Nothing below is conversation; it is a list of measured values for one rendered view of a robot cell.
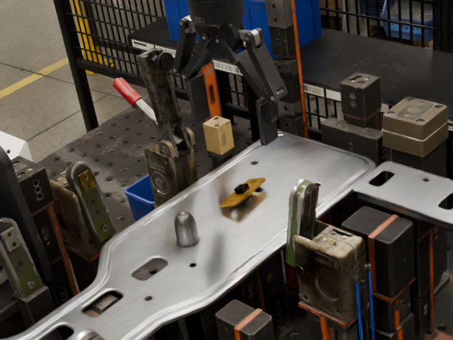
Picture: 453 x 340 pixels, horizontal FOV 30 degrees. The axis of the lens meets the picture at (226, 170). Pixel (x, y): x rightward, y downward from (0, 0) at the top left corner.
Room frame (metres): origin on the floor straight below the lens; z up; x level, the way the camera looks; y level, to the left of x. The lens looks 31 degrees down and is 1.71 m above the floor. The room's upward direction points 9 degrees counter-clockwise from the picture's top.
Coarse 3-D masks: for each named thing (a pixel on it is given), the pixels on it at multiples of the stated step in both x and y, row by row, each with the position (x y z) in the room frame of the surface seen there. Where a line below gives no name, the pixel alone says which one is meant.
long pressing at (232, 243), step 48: (288, 144) 1.24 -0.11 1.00; (192, 192) 1.14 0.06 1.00; (288, 192) 1.09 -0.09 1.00; (336, 192) 1.08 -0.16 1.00; (144, 240) 1.03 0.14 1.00; (240, 240) 0.99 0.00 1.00; (96, 288) 0.93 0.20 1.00; (144, 288) 0.92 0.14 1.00; (192, 288) 0.90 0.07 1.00; (144, 336) 0.83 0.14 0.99
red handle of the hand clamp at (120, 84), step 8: (120, 80) 1.28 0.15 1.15; (120, 88) 1.27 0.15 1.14; (128, 88) 1.27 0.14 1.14; (128, 96) 1.26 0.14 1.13; (136, 96) 1.26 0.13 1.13; (136, 104) 1.25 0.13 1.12; (144, 104) 1.25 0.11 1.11; (144, 112) 1.24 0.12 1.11; (152, 112) 1.24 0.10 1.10; (152, 120) 1.22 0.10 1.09; (176, 136) 1.20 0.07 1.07; (176, 144) 1.19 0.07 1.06
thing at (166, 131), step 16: (144, 64) 1.20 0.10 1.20; (160, 64) 1.18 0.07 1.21; (144, 80) 1.21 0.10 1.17; (160, 80) 1.21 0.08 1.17; (160, 96) 1.19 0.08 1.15; (176, 96) 1.21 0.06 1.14; (160, 112) 1.19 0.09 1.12; (176, 112) 1.21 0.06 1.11; (160, 128) 1.19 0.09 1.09; (176, 128) 1.21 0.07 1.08
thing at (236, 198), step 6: (252, 180) 1.13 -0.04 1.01; (258, 180) 1.12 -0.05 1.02; (264, 180) 1.11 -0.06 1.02; (240, 186) 1.10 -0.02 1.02; (246, 186) 1.09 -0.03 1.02; (252, 186) 1.10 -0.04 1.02; (258, 186) 1.10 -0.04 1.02; (234, 192) 1.10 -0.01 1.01; (240, 192) 1.09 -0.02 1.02; (246, 192) 1.08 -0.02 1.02; (228, 198) 1.09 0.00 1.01; (234, 198) 1.08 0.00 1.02; (240, 198) 1.07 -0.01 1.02; (222, 204) 1.07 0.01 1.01; (228, 204) 1.06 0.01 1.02; (234, 204) 1.06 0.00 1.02
